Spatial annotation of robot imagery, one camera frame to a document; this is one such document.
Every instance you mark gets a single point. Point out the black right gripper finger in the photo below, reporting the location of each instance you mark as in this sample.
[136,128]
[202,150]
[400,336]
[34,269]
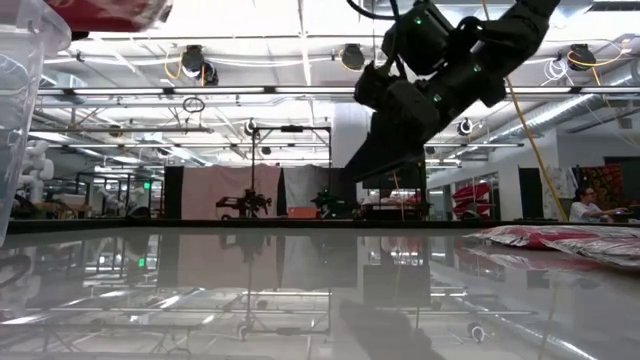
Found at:
[380,150]

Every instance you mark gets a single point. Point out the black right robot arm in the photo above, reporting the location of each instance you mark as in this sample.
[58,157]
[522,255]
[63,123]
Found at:
[515,35]

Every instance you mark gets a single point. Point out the white pillar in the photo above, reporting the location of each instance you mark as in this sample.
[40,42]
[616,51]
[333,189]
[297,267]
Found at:
[350,130]

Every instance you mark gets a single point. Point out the black monitor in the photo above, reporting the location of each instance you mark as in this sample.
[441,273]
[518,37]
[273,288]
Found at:
[410,177]

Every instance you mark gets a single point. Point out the black partition panel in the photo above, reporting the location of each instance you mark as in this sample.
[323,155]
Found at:
[337,176]
[173,192]

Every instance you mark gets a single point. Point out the black cart under monitor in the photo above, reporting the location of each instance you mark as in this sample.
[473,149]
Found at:
[400,210]

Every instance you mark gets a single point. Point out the dark robot with green lights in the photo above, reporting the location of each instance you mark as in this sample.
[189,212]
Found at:
[327,200]

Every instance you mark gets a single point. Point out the grey curtain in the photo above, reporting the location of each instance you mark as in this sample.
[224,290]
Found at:
[305,182]

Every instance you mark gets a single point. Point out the orange box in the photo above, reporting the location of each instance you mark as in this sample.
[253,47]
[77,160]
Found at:
[302,213]

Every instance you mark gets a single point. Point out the red storage bin rack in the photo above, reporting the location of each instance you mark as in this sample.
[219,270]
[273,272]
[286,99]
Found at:
[470,195]

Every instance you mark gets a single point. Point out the black door panel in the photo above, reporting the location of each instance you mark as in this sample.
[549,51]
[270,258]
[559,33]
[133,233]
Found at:
[530,192]

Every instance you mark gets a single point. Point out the pink curtain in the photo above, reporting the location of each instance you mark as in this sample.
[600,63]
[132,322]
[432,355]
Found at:
[225,190]

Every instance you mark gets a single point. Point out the white patterned cloth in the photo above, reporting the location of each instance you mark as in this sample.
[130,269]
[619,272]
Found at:
[560,185]

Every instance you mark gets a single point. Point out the person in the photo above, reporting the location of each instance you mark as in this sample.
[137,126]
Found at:
[582,212]

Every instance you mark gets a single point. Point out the clear plastic bin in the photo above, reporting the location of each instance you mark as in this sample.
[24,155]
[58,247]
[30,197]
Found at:
[15,125]

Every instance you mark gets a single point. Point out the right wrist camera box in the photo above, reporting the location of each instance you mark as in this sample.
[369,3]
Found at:
[372,85]

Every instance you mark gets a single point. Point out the silver ventilation duct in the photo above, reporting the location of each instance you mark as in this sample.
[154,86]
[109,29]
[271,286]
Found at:
[550,112]

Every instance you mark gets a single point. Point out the colourful wall hanging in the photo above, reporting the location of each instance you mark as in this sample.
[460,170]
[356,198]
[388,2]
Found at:
[600,185]

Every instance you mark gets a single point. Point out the black framed glass enclosure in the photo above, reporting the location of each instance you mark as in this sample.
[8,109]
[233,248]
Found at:
[120,200]

